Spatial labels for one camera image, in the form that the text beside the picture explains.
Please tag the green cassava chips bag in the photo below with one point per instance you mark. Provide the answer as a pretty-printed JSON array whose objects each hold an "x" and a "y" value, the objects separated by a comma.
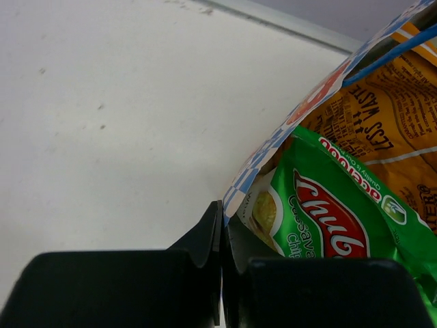
[{"x": 319, "y": 202}]

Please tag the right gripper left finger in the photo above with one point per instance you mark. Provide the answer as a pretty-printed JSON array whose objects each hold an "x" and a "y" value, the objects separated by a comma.
[{"x": 176, "y": 287}]

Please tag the blue checkered paper bag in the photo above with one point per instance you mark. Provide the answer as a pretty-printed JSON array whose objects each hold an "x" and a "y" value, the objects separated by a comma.
[{"x": 362, "y": 61}]

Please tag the orange chips bag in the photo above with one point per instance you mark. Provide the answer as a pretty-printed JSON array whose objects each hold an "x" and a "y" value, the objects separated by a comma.
[{"x": 387, "y": 120}]

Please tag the aluminium table edge frame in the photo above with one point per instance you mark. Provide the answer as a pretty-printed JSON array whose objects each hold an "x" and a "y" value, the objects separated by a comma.
[{"x": 287, "y": 23}]

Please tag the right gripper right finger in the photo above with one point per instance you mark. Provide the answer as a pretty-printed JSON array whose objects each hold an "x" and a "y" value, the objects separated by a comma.
[{"x": 263, "y": 289}]

